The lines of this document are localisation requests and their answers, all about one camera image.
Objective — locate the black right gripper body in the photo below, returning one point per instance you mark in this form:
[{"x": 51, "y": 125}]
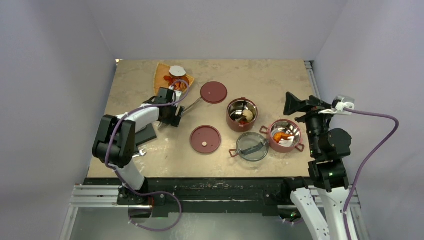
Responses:
[{"x": 316, "y": 123}]

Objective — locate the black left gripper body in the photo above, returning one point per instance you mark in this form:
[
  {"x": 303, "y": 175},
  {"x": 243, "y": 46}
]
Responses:
[{"x": 171, "y": 119}]

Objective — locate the steel food tongs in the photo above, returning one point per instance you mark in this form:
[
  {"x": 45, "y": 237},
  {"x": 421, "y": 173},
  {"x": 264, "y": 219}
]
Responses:
[{"x": 186, "y": 110}]

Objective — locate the orange fried chicken wing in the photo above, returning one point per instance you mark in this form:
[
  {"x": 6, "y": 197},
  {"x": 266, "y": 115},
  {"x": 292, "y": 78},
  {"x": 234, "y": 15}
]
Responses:
[{"x": 282, "y": 136}]

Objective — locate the white round rice cracker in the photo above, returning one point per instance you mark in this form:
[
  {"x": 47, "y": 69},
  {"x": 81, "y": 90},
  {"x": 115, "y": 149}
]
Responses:
[{"x": 177, "y": 71}]

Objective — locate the glass lid with red clasp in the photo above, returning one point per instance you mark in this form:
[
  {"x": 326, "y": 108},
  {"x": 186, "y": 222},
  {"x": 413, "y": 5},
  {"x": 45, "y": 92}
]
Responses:
[{"x": 251, "y": 147}]

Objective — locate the white steamed bun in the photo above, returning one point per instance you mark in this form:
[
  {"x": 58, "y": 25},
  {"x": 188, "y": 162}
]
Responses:
[{"x": 247, "y": 115}]

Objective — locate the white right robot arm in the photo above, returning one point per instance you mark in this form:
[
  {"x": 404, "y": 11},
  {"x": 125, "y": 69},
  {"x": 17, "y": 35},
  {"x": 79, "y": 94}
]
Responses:
[{"x": 327, "y": 148}]

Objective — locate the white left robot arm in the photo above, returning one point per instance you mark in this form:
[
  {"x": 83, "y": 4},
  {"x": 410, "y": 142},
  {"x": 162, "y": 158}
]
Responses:
[{"x": 115, "y": 141}]

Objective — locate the dark red steel lunch pot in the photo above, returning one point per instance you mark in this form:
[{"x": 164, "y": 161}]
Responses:
[{"x": 241, "y": 114}]

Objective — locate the braised pork belly piece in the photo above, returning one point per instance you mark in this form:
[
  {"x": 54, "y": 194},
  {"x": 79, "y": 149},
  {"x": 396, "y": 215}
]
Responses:
[{"x": 180, "y": 85}]

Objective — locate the woven bamboo basket tray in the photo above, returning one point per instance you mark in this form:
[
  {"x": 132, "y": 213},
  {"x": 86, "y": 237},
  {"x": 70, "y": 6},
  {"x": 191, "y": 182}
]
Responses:
[{"x": 163, "y": 70}]

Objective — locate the steel wrench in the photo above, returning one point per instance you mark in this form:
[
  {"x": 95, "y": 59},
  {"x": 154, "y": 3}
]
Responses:
[{"x": 140, "y": 153}]

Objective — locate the dark red round lid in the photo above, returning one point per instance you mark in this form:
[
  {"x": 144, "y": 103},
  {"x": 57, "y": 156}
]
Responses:
[{"x": 213, "y": 92}]

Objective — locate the black network switch box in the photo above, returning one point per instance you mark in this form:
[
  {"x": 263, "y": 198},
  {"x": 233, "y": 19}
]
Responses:
[{"x": 145, "y": 135}]

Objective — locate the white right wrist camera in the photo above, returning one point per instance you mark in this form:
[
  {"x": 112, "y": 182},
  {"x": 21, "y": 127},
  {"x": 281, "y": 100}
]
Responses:
[{"x": 340, "y": 106}]

